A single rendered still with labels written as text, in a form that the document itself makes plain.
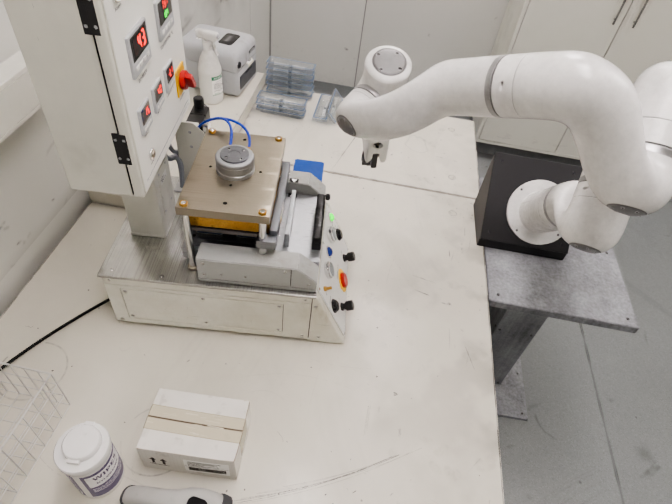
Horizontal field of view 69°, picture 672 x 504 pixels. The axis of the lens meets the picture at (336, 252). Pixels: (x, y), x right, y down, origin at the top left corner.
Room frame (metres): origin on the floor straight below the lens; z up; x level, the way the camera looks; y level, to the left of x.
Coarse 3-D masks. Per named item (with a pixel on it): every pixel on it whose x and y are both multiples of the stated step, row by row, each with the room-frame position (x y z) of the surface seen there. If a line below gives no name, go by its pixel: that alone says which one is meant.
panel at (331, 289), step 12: (324, 216) 0.91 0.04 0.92; (324, 228) 0.87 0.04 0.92; (336, 228) 0.95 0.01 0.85; (324, 240) 0.83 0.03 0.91; (336, 240) 0.91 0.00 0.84; (324, 252) 0.80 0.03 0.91; (336, 252) 0.87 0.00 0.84; (336, 264) 0.84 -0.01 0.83; (324, 276) 0.74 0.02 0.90; (336, 276) 0.80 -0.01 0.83; (324, 288) 0.70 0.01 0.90; (336, 288) 0.77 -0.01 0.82; (324, 300) 0.67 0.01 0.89; (336, 312) 0.70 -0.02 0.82
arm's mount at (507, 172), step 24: (504, 168) 1.23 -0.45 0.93; (528, 168) 1.23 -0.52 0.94; (552, 168) 1.24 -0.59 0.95; (576, 168) 1.25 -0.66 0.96; (480, 192) 1.24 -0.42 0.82; (504, 192) 1.18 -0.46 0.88; (480, 216) 1.15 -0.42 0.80; (504, 216) 1.13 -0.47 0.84; (480, 240) 1.08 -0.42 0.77; (504, 240) 1.07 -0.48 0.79
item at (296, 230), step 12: (288, 204) 0.88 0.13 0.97; (300, 204) 0.89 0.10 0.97; (312, 204) 0.89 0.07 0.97; (288, 216) 0.80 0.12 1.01; (300, 216) 0.85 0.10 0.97; (312, 216) 0.85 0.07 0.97; (288, 228) 0.76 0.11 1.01; (300, 228) 0.81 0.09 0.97; (312, 228) 0.81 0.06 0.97; (288, 240) 0.74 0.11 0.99; (300, 240) 0.77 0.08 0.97; (300, 252) 0.73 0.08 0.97; (312, 252) 0.74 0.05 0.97
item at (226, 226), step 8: (192, 216) 0.70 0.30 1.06; (192, 224) 0.70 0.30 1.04; (200, 224) 0.70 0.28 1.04; (208, 224) 0.70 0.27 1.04; (216, 224) 0.70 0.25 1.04; (224, 224) 0.70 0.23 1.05; (232, 224) 0.71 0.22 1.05; (240, 224) 0.71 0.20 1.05; (248, 224) 0.71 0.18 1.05; (256, 224) 0.71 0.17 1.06; (216, 232) 0.70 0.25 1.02; (224, 232) 0.70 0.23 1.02; (232, 232) 0.71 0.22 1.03; (240, 232) 0.71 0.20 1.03; (248, 232) 0.71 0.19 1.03; (256, 232) 0.71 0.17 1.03
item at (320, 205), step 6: (318, 198) 0.87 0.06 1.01; (324, 198) 0.88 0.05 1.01; (318, 204) 0.85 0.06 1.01; (324, 204) 0.86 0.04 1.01; (318, 210) 0.83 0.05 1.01; (318, 216) 0.81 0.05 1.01; (318, 222) 0.79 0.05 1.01; (318, 228) 0.77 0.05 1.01; (318, 234) 0.75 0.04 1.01; (312, 240) 0.75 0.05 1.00; (318, 240) 0.74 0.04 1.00; (312, 246) 0.74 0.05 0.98; (318, 246) 0.74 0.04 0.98
